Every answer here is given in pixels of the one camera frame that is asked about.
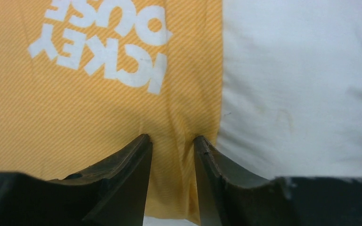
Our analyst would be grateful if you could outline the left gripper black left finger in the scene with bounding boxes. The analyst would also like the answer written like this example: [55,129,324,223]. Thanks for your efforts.
[0,134,153,226]

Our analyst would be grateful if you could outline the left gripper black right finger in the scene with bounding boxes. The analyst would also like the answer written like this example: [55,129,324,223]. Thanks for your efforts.
[194,136,362,226]

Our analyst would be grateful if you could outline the yellow and blue pillowcase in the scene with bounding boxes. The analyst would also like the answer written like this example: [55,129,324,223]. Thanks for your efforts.
[0,0,223,223]

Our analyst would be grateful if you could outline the white pillow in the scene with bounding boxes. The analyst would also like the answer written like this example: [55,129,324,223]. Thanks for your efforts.
[216,0,362,179]

